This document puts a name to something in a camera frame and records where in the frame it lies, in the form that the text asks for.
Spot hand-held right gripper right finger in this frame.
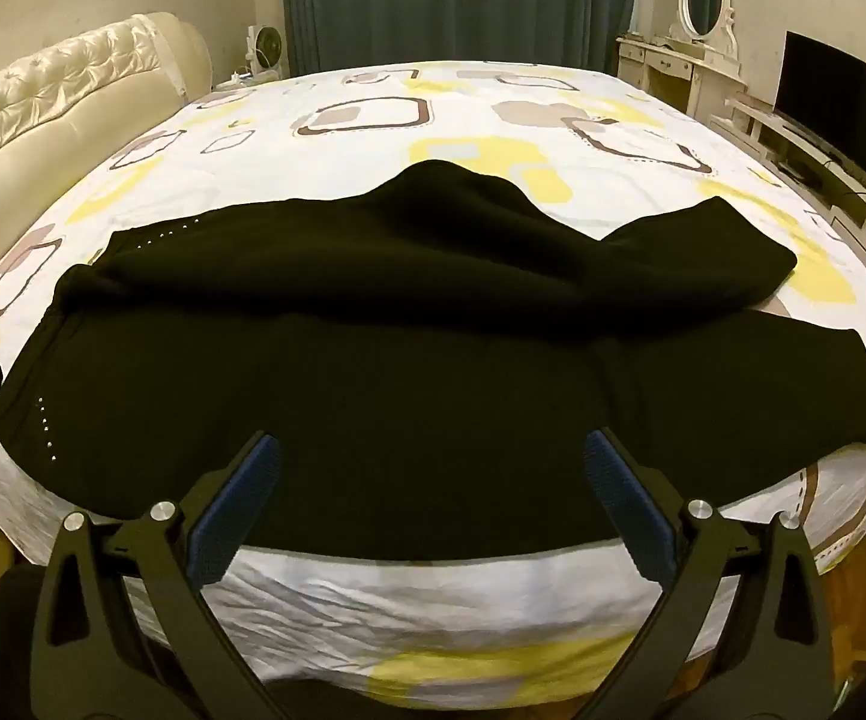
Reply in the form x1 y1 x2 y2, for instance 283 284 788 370
581 427 837 720

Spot teal curtain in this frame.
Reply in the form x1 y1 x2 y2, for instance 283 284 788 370
280 0 655 80

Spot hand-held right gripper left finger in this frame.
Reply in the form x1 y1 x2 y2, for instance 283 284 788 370
29 431 306 720

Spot black television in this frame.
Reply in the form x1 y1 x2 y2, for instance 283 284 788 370
774 31 866 200

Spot white television stand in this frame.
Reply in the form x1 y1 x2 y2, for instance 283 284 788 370
710 94 866 271

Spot bed with patterned sheet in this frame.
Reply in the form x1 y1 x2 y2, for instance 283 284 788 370
0 60 866 698

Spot white dressing table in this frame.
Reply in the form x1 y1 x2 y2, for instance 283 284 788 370
616 30 749 121

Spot white fan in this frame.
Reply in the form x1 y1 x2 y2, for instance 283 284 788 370
244 24 284 81

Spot black pants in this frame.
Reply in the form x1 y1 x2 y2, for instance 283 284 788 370
0 160 866 563

